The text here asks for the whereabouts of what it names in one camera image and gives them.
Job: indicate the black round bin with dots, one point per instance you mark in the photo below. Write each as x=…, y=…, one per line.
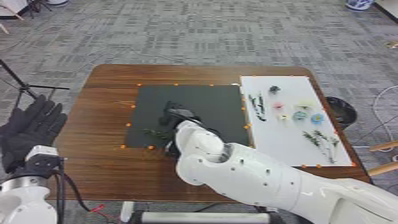
x=341, y=111

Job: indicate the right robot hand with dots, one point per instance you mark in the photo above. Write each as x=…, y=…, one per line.
x=177, y=113

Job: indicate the pink flower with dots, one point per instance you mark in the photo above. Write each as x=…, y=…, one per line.
x=277, y=106

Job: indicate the blue and white vase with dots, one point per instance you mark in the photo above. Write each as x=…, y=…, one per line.
x=359, y=4

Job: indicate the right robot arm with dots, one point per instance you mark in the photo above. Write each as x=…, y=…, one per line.
x=266, y=180

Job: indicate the white sheet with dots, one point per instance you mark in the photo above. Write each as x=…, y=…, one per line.
x=284, y=146

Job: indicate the pale white flower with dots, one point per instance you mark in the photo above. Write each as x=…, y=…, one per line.
x=304, y=104

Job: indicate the dark flower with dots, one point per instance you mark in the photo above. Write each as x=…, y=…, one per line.
x=273, y=89

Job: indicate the dark mat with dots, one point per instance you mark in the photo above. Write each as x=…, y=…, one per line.
x=201, y=103

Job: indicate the black tripod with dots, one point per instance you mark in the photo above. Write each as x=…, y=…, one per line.
x=25, y=87

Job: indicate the small white flower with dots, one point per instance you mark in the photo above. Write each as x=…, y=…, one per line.
x=282, y=117

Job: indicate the wooden chair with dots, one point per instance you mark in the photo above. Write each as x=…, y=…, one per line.
x=384, y=156

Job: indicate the dark green sprig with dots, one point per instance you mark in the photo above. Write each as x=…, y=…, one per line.
x=259, y=106

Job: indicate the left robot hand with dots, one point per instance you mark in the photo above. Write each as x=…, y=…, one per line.
x=32, y=126

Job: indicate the pale grey bar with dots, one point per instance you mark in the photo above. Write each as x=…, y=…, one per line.
x=201, y=218

